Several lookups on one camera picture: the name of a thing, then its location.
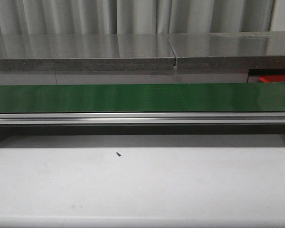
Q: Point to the green conveyor belt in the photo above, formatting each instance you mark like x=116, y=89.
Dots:
x=225, y=97

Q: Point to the red plastic tray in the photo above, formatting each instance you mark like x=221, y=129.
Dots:
x=272, y=78

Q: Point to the grey stone counter left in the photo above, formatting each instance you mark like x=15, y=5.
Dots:
x=129, y=52

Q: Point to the grey pleated curtain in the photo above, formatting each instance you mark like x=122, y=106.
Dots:
x=133, y=16

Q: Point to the aluminium conveyor side rail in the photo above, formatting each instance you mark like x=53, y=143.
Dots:
x=146, y=118

